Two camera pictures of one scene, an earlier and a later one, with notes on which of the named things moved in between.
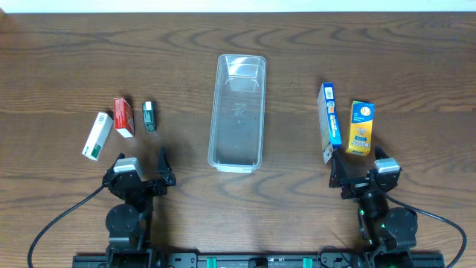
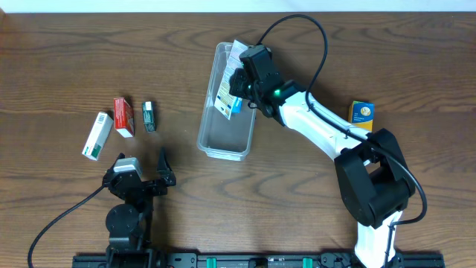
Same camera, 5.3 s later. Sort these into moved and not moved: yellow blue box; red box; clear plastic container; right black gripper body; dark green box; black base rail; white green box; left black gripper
Moved: right black gripper body; clear plastic container
Not moved: yellow blue box; dark green box; left black gripper; black base rail; white green box; red box
